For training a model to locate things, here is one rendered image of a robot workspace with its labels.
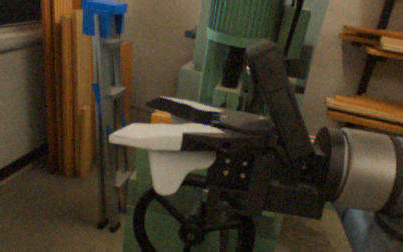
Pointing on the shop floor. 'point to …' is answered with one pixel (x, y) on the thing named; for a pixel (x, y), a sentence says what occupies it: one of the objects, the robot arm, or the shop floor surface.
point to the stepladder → (105, 66)
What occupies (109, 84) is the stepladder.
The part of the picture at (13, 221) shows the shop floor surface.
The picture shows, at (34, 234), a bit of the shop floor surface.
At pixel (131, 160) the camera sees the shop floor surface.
